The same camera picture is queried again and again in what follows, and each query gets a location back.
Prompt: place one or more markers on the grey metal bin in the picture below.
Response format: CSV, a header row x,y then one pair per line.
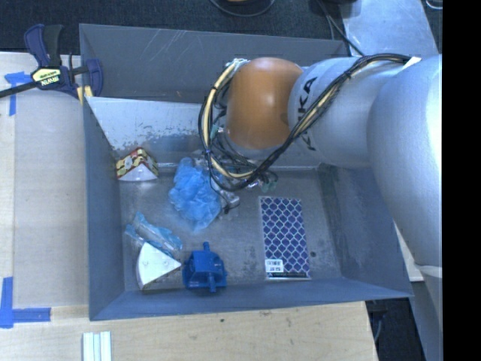
x,y
240,239

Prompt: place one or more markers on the clear blue plastic packet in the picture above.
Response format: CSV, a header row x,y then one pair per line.
x,y
154,233

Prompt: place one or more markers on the pale wood flat board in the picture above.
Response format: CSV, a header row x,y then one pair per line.
x,y
49,201

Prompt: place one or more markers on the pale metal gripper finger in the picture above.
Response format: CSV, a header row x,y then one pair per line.
x,y
231,200

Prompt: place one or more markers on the blue patterned flat box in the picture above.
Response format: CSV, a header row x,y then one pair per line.
x,y
285,235

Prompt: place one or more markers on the red yellow patterned wedge box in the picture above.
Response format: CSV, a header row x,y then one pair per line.
x,y
136,162

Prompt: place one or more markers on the white wedge block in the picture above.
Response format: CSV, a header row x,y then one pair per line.
x,y
154,265

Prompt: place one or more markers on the blue plastic toy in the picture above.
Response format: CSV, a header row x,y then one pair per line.
x,y
203,269

